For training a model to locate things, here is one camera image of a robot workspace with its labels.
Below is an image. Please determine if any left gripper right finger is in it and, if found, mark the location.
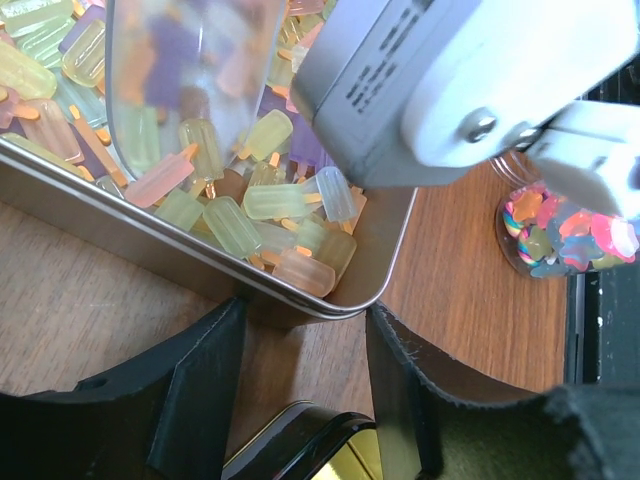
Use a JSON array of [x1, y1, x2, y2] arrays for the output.
[[366, 303, 639, 479]]

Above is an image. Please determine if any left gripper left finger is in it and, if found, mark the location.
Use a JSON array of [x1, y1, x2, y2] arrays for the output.
[[1, 298, 247, 479]]

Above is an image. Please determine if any silver tin of gummies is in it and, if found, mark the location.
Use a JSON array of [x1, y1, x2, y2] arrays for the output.
[[1, 1, 416, 324]]

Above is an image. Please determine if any clear plastic scoop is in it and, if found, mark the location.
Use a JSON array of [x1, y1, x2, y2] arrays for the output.
[[106, 1, 286, 208]]

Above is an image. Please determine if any glass goblet jar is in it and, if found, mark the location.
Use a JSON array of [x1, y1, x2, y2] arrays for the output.
[[490, 151, 639, 279]]

